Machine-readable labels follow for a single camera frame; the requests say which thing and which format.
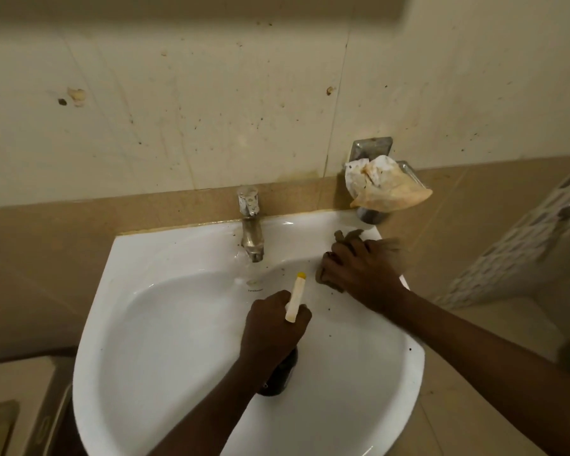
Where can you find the brown cleaning cloth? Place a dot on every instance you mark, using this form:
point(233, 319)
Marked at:
point(346, 235)

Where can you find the crumpled stained paper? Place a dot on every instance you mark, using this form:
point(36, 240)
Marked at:
point(384, 185)

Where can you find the person's left fingers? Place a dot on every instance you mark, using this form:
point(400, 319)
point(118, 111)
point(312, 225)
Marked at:
point(301, 320)

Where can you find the person's left hand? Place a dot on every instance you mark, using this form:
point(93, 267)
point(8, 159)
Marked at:
point(266, 327)

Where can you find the white ceramic sink basin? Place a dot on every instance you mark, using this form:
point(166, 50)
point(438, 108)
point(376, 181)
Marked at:
point(171, 327)

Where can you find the metal wall soap holder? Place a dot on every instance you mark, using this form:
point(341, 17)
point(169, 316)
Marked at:
point(368, 148)

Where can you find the dark spray bottle white nozzle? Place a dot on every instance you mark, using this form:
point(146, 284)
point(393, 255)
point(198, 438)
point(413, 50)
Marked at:
point(295, 294)

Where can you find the person's right forearm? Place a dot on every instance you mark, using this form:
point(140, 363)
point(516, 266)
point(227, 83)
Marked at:
point(479, 365)

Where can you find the metal faucet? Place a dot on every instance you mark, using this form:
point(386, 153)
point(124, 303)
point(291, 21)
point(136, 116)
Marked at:
point(251, 237)

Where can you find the person's right fingers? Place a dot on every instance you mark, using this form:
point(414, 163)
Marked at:
point(344, 261)

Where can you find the person's right hand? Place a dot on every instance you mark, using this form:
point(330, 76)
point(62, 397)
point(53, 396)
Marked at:
point(370, 275)

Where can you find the person's left forearm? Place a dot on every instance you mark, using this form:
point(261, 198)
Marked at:
point(209, 413)

